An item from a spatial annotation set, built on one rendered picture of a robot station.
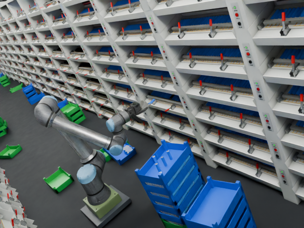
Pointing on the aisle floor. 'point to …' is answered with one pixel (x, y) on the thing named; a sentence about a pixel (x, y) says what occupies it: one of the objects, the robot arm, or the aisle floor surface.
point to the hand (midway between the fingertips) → (149, 104)
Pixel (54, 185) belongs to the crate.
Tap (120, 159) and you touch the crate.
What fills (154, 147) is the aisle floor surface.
